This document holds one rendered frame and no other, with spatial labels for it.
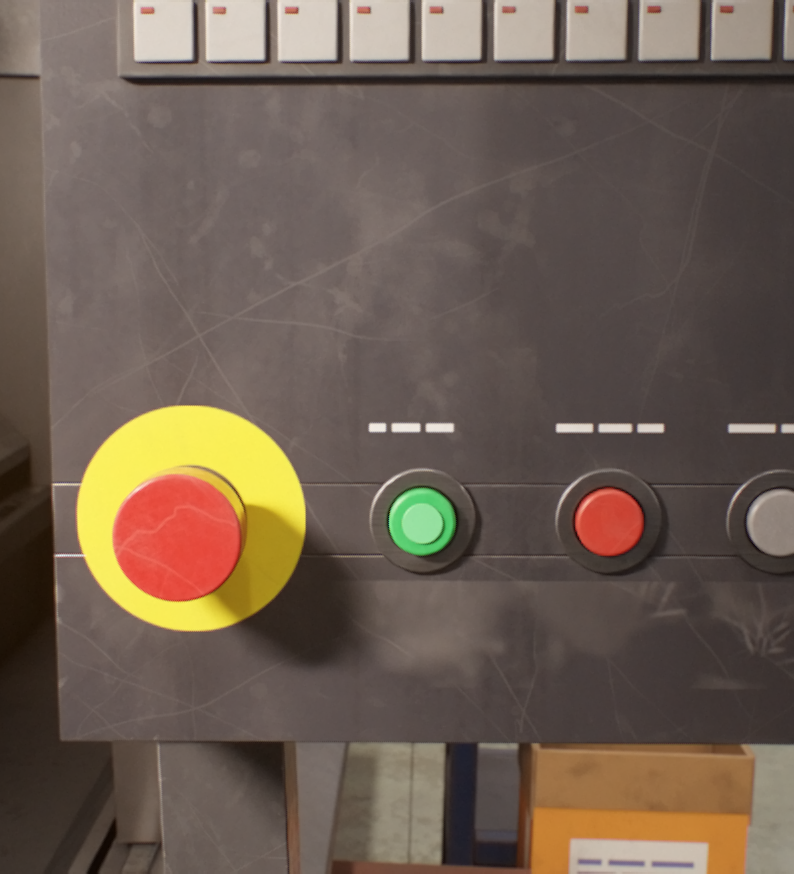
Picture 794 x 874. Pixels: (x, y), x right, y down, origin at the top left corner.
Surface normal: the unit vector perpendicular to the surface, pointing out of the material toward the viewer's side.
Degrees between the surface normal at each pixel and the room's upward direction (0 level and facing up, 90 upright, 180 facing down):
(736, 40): 90
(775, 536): 90
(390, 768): 0
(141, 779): 90
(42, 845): 0
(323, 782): 31
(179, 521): 90
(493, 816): 0
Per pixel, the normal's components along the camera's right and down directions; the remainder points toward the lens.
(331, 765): 0.55, -0.83
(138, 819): -0.02, 0.14
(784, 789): 0.04, -0.99
